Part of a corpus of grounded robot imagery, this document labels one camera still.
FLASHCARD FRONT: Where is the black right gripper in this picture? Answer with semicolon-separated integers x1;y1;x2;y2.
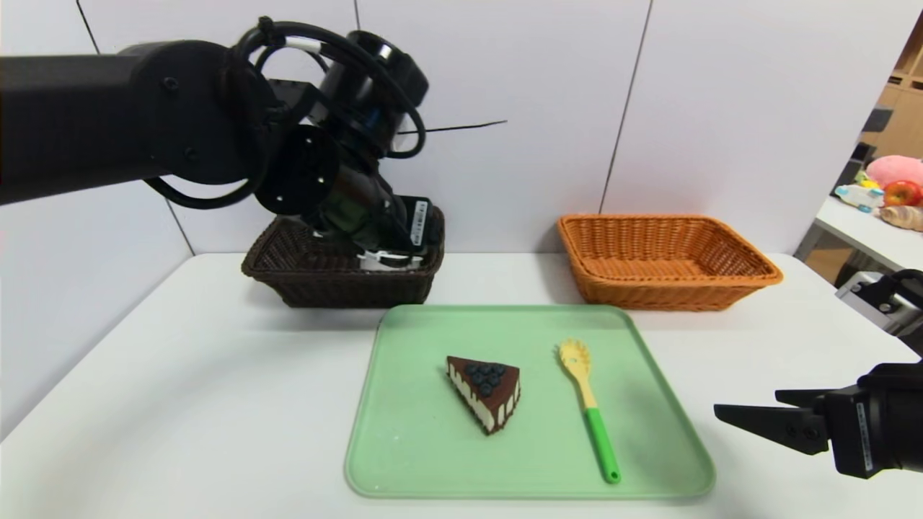
713;361;923;480

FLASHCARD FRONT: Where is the yellow pasta spoon green handle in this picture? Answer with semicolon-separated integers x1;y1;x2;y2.
556;340;622;484

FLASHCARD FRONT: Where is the chocolate blueberry cake slice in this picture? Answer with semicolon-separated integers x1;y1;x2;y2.
446;355;521;436

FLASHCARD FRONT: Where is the orange wicker basket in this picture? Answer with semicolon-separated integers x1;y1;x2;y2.
557;213;785;312

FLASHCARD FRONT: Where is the dark brown wicker basket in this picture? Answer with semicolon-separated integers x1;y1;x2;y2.
241;206;446;309

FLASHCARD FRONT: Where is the white side table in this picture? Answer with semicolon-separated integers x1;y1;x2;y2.
793;196;923;278

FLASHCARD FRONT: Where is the white unicorn toy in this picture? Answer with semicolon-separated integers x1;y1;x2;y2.
835;184;885;213

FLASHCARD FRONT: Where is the brown bread loaf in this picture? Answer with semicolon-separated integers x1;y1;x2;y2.
880;205;923;232

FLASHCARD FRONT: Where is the red apple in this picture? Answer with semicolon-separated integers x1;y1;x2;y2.
883;180;923;208

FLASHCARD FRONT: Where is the light green plastic tray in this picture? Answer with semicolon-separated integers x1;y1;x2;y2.
344;303;716;500

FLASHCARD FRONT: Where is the pink plush toy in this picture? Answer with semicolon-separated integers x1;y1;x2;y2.
865;155;923;188

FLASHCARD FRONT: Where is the black office chair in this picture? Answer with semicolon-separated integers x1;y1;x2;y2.
836;107;893;188

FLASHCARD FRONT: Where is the wooden shelf cabinet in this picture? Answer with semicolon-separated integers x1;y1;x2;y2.
856;14;923;161

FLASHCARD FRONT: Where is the thin black zip tie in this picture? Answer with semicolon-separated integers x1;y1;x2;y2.
397;120;509;136

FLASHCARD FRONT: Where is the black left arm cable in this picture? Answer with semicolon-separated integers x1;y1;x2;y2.
143;17;428;211

